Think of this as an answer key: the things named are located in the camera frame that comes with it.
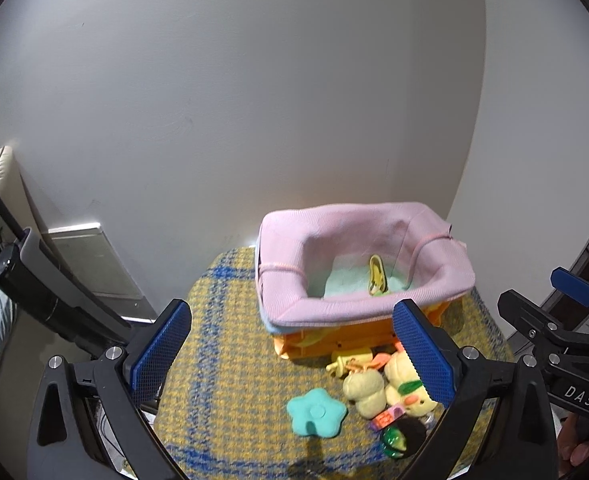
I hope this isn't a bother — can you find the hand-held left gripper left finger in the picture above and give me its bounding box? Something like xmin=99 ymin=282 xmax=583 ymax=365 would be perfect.
xmin=27 ymin=299 xmax=193 ymax=480

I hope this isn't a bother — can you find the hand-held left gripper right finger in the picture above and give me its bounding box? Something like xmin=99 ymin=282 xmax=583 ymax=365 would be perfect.
xmin=392 ymin=299 xmax=561 ymax=480

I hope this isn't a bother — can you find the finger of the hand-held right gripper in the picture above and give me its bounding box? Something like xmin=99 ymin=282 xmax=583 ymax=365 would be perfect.
xmin=497 ymin=289 xmax=583 ymax=368
xmin=551 ymin=266 xmax=589 ymax=333

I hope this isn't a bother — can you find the yellow duck plush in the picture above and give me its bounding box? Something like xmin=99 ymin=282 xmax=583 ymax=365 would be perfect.
xmin=384 ymin=350 xmax=438 ymax=417

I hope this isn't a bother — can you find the cream plush toy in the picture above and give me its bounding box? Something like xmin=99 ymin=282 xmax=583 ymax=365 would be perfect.
xmin=343 ymin=372 xmax=386 ymax=419

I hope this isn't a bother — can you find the pink orange toy block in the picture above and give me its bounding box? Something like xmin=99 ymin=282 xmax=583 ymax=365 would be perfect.
xmin=369 ymin=404 xmax=407 ymax=431

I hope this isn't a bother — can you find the yellow toy bottle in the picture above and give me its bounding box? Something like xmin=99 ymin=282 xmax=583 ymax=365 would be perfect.
xmin=325 ymin=349 xmax=376 ymax=377

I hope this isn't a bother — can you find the dark round plush toy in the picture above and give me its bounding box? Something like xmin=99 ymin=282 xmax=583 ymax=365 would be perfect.
xmin=396 ymin=416 xmax=429 ymax=455

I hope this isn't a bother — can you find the green plastic toy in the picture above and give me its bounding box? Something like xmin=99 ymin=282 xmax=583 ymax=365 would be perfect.
xmin=379 ymin=425 xmax=408 ymax=459

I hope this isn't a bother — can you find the orange plastic basket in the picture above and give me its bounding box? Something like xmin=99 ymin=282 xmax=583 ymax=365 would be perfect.
xmin=273 ymin=296 xmax=456 ymax=362

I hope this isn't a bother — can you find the teal star plush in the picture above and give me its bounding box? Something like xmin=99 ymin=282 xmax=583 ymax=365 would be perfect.
xmin=286 ymin=387 xmax=349 ymax=437

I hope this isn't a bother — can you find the person's right hand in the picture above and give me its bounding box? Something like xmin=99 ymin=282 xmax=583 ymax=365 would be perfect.
xmin=557 ymin=412 xmax=589 ymax=472

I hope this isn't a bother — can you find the yellow blue plaid blanket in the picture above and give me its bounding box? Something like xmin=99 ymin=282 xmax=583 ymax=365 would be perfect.
xmin=153 ymin=246 xmax=516 ymax=480

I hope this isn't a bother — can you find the yellow banana toy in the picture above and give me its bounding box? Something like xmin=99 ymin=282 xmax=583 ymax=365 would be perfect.
xmin=367 ymin=254 xmax=391 ymax=296

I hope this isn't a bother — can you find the teal towel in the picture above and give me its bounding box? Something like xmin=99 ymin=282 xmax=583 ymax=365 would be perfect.
xmin=323 ymin=264 xmax=411 ymax=300

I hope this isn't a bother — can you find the pink knit cloth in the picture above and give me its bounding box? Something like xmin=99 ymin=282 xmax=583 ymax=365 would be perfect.
xmin=255 ymin=202 xmax=477 ymax=330

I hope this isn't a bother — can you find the beige cushion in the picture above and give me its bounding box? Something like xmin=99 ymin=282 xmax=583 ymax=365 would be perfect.
xmin=0 ymin=145 xmax=51 ymax=242

